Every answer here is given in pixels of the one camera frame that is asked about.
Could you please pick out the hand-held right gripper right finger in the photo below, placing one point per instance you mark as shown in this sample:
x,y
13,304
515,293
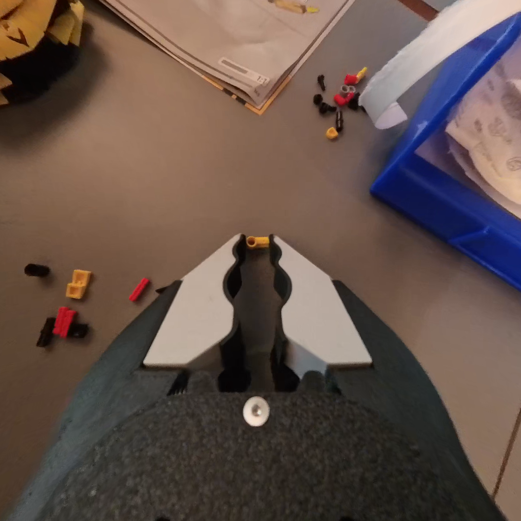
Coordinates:
x,y
321,321

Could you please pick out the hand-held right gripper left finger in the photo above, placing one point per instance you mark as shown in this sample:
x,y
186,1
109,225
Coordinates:
x,y
195,317

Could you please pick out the small yellow connector piece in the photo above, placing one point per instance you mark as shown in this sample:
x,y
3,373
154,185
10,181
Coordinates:
x,y
257,241

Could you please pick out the yellow brick toy car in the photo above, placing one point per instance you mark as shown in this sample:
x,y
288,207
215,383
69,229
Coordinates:
x,y
24,24

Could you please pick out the grey desk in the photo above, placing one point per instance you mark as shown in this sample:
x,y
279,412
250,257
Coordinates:
x,y
203,171

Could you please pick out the yellow and black loose bricks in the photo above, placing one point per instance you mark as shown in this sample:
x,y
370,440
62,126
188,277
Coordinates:
x,y
77,283

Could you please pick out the blue plastic bin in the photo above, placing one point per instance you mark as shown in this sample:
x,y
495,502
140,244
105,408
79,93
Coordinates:
x,y
431,195

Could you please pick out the cluster of tiny pin pieces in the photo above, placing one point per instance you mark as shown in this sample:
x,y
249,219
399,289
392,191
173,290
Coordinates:
x,y
344,97

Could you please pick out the patterned white paper bag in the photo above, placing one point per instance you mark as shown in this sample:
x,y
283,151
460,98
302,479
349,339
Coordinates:
x,y
488,134

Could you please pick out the open instruction booklet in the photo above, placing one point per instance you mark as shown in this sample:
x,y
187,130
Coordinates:
x,y
244,32

